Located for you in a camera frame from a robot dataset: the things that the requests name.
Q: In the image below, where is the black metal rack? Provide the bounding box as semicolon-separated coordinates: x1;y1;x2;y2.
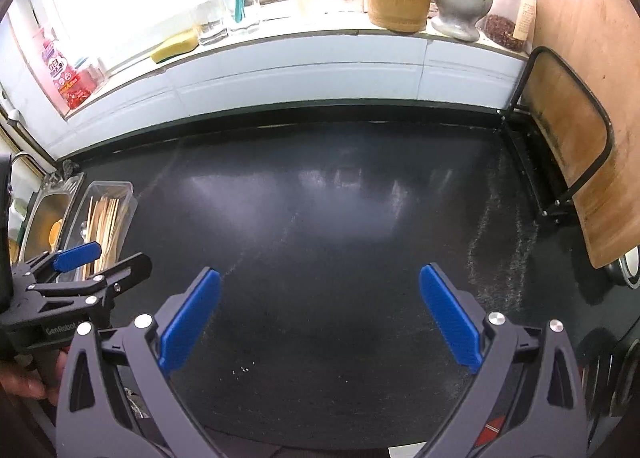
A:
499;46;615;226

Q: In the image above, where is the pile of bamboo chopsticks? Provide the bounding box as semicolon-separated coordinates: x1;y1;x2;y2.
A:
82;195;121;279

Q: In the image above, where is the tall drinking glass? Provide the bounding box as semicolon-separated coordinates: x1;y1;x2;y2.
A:
227;0;263;36
197;0;228;46

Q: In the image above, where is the clear plastic container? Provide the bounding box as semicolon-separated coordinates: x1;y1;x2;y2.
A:
65;180;138;283

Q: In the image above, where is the stone mortar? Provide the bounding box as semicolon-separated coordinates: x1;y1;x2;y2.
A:
431;0;495;42

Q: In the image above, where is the small glass jar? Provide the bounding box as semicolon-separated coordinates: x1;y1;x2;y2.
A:
75;56;108;91

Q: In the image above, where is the person's left hand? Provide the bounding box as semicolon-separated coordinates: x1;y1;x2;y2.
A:
0;350;70;406

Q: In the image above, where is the pink dish soap bottle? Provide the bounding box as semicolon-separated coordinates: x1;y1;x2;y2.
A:
32;28;93;111

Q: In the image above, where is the steel bowl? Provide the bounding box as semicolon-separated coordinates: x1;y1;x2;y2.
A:
607;243;640;289

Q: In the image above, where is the wall pipe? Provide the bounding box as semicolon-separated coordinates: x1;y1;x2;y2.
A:
0;88;56;163

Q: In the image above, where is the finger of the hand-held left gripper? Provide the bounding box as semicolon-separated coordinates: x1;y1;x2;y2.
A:
24;252;153;309
10;240;103;285

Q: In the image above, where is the metal faucet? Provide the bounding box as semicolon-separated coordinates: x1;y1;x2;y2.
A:
9;152;41;173

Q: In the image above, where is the yellow sponge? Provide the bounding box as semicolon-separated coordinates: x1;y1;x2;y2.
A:
151;28;200;64

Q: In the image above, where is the glass spice jar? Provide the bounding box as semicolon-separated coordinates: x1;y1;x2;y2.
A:
482;0;538;51

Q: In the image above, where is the stainless steel sink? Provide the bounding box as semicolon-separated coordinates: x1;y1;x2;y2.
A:
17;173;86;263

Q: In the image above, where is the large wooden cutting board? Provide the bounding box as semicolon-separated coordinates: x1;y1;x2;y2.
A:
520;0;640;269

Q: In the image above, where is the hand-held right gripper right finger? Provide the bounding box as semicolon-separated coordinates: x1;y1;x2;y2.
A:
415;263;588;458

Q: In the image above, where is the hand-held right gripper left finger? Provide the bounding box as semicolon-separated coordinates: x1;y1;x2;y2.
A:
55;267;226;458

